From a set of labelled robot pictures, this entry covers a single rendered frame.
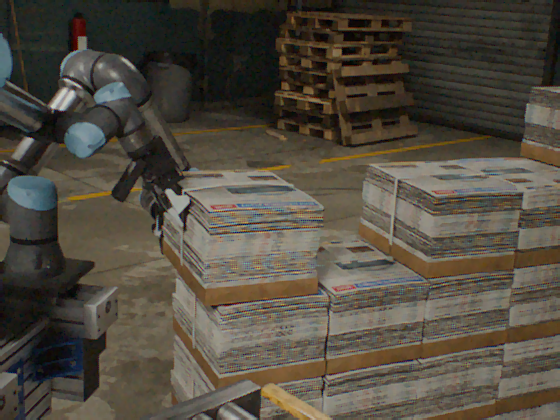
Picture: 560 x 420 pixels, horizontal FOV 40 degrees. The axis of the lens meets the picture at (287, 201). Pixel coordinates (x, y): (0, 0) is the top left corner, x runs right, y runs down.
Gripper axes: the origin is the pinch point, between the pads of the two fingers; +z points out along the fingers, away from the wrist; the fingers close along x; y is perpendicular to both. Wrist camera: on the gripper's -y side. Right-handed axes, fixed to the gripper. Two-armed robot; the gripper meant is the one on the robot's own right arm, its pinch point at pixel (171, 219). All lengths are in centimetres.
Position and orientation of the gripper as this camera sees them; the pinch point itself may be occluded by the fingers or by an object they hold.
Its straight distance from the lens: 190.7
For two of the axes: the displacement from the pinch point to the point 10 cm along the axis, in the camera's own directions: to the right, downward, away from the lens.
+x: -4.2, -2.6, 8.7
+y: 8.2, -5.3, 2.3
